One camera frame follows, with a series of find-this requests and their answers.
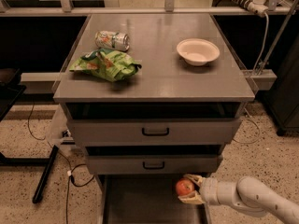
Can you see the black table leg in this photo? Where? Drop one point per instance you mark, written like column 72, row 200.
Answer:
column 37, row 198

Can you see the open bottom drawer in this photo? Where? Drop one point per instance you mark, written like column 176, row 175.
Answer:
column 147, row 199

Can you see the black top drawer handle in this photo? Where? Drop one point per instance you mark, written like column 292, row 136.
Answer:
column 147, row 132

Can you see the black drawer handle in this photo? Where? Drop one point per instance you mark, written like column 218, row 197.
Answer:
column 153, row 165
column 147, row 132

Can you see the crushed soda can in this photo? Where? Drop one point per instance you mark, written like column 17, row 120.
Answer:
column 112, row 40

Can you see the top grey drawer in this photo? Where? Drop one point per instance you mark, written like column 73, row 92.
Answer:
column 95, row 133

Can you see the grey drawer cabinet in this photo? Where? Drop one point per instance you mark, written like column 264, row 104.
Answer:
column 166, row 87

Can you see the white ribbed hose fixture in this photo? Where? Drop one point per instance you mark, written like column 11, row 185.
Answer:
column 256, row 7

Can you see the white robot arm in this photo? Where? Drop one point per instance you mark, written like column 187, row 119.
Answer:
column 248, row 195

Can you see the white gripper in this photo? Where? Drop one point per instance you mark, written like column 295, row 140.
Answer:
column 210, row 190

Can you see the green chip bag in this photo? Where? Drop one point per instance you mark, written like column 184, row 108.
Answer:
column 108, row 64

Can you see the grey drawer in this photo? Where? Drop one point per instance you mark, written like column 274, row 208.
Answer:
column 95, row 133
column 140, row 165

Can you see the red apple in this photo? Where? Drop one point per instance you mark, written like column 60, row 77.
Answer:
column 184, row 187

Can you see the black middle drawer handle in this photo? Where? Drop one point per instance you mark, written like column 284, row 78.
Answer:
column 153, row 165

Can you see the middle grey drawer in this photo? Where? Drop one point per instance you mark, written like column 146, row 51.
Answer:
column 140, row 165

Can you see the white paper bowl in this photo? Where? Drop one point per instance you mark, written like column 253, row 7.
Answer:
column 198, row 52

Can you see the black side table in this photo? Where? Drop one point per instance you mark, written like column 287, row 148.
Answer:
column 10, row 89

